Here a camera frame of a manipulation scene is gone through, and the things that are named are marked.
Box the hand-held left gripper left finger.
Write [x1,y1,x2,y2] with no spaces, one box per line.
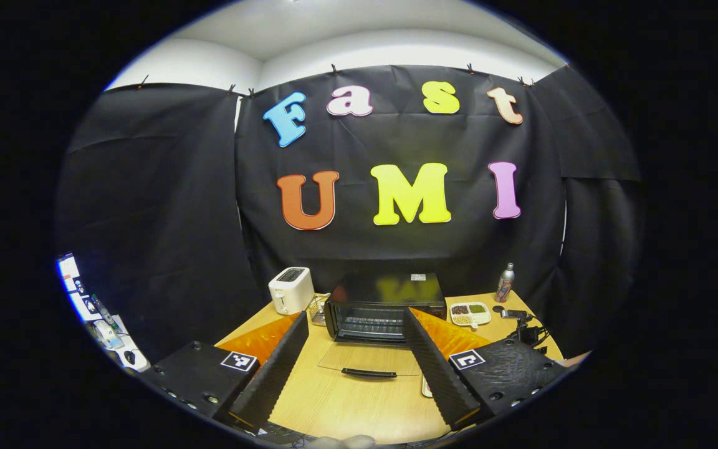
[141,311,310,432]

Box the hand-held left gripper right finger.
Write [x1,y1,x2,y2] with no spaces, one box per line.
[401,306,569,432]

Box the black electric oven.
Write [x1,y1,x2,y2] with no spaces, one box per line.
[318,272,448,380]

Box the white divided snack dish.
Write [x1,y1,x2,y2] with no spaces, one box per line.
[449,302,492,330]

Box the white toaster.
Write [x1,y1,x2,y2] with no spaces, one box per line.
[268,267,315,316]

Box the silver bottle with red label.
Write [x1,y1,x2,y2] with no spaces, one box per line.
[495,263,516,304]

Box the black backdrop cloth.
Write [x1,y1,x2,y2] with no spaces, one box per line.
[55,62,643,362]

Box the white desk with small items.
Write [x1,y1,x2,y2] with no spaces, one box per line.
[57,253,151,373]

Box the wire mesh basket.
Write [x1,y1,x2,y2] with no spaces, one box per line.
[307,293,330,327]

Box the black camera with cables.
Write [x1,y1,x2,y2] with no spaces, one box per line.
[500,308,551,347]

